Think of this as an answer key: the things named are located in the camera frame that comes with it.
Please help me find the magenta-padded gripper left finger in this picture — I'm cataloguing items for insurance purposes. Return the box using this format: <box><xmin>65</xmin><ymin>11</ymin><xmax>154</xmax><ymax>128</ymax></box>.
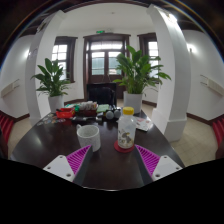
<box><xmin>43</xmin><ymin>144</ymin><xmax>94</xmax><ymax>186</ymax></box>

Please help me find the dark wooden glazed door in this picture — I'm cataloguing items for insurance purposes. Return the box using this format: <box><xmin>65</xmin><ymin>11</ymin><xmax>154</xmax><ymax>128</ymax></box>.
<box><xmin>83</xmin><ymin>33</ymin><xmax>132</xmax><ymax>101</ymax></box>

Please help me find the small potted plant, white pot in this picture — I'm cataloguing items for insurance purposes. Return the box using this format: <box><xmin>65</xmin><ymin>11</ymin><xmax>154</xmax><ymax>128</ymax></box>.
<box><xmin>30</xmin><ymin>57</ymin><xmax>72</xmax><ymax>113</ymax></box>

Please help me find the flat round red coaster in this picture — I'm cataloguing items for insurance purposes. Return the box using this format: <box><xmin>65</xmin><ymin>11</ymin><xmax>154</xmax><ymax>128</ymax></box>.
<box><xmin>113</xmin><ymin>139</ymin><xmax>136</xmax><ymax>154</ymax></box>

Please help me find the black chair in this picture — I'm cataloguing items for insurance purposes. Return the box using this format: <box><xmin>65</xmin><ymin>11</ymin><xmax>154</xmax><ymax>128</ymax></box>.
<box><xmin>86</xmin><ymin>82</ymin><xmax>118</xmax><ymax>106</ymax></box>

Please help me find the printed magazine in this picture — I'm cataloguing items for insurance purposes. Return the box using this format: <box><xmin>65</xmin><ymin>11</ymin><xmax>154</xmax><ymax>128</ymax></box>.
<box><xmin>134</xmin><ymin>116</ymin><xmax>154</xmax><ymax>132</ymax></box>

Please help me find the white wall heater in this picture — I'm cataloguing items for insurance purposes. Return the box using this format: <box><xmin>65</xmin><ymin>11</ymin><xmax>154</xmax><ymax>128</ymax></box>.
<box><xmin>0</xmin><ymin>79</ymin><xmax>20</xmax><ymax>98</ymax></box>
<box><xmin>199</xmin><ymin>74</ymin><xmax>224</xmax><ymax>96</ymax></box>

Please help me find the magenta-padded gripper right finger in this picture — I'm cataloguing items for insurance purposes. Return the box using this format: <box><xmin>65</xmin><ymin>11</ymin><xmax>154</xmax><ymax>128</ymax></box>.
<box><xmin>134</xmin><ymin>144</ymin><xmax>183</xmax><ymax>186</ymax></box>

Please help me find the colourful printed sheet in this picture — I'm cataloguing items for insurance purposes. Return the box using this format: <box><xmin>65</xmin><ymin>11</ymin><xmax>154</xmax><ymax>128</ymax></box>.
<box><xmin>36</xmin><ymin>113</ymin><xmax>58</xmax><ymax>126</ymax></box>

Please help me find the large potted plant, white pot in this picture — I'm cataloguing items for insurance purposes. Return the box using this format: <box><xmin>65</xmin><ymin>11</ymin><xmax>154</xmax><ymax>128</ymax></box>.
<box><xmin>112</xmin><ymin>44</ymin><xmax>172</xmax><ymax>115</ymax></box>

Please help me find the red plastic box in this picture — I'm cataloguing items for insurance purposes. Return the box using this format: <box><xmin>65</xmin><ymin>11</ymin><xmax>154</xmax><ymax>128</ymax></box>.
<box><xmin>55</xmin><ymin>107</ymin><xmax>76</xmax><ymax>120</ymax></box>

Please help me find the dark-framed window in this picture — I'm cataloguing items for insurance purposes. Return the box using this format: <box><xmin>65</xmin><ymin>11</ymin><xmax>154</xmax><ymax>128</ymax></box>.
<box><xmin>137</xmin><ymin>32</ymin><xmax>160</xmax><ymax>76</ymax></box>
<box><xmin>49</xmin><ymin>36</ymin><xmax>78</xmax><ymax>83</ymax></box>

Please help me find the clear bottle with yellow cap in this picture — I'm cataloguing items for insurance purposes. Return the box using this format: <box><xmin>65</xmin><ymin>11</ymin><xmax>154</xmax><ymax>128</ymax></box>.
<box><xmin>117</xmin><ymin>106</ymin><xmax>138</xmax><ymax>150</ymax></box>

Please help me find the white speckled mug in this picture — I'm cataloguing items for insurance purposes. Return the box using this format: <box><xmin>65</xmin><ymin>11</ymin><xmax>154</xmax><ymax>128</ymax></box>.
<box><xmin>76</xmin><ymin>124</ymin><xmax>102</xmax><ymax>153</ymax></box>

